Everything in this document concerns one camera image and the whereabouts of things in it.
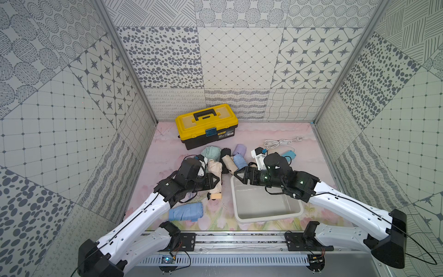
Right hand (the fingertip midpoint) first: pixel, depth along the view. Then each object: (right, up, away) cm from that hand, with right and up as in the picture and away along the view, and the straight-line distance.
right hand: (240, 176), depth 70 cm
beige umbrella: (-11, +2, +5) cm, 12 cm away
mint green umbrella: (-15, +7, +28) cm, 32 cm away
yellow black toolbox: (-19, +22, +27) cm, 40 cm away
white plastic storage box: (+7, -16, +13) cm, 22 cm away
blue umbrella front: (-23, -19, +9) cm, 31 cm away
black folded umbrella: (-7, +7, +31) cm, 32 cm away
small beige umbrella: (-4, +2, +20) cm, 20 cm away
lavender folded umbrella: (+2, +9, +33) cm, 34 cm away
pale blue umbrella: (+1, +3, +23) cm, 23 cm away
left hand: (-10, -1, +4) cm, 11 cm away
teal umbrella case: (+33, +6, +32) cm, 47 cm away
